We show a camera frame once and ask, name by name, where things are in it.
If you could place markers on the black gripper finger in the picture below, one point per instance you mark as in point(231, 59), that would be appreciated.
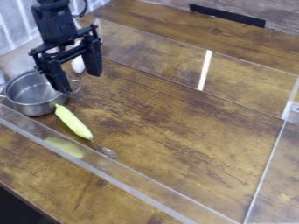
point(93, 56)
point(57, 76)

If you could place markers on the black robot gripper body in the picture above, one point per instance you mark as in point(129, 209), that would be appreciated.
point(59, 33)

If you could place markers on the green handled metal spoon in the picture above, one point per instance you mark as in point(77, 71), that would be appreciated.
point(79, 128)

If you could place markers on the white mushroom toy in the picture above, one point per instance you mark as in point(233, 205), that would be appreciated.
point(78, 63)

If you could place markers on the small steel pot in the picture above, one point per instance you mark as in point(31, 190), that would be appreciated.
point(33, 95)

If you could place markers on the black strip on table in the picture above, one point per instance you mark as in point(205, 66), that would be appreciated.
point(247, 20)

